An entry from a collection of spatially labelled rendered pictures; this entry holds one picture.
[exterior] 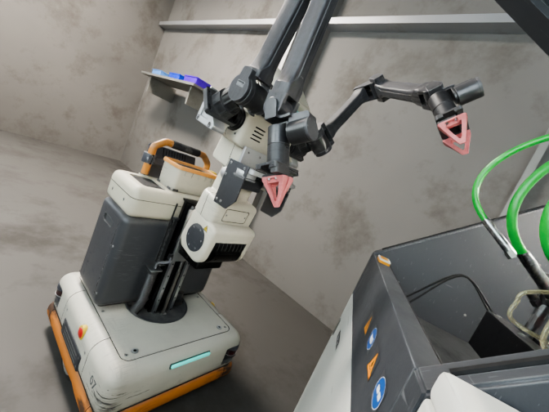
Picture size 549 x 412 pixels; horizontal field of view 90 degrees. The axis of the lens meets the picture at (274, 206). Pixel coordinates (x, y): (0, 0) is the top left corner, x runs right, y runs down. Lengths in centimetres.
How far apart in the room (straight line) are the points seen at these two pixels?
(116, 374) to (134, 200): 58
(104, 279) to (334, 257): 180
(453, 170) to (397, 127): 55
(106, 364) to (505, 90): 265
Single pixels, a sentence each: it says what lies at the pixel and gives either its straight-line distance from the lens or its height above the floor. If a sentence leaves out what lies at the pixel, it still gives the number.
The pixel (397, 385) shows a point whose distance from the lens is 38.
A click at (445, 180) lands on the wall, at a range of 234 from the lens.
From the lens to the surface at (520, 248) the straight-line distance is 59.
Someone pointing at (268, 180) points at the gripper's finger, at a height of 104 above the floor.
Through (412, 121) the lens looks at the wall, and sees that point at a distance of 252.
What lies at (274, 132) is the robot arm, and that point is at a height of 116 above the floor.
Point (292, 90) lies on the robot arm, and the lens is 74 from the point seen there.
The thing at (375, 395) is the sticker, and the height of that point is 87.
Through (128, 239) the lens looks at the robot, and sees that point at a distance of 120.
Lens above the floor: 108
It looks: 8 degrees down
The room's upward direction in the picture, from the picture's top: 23 degrees clockwise
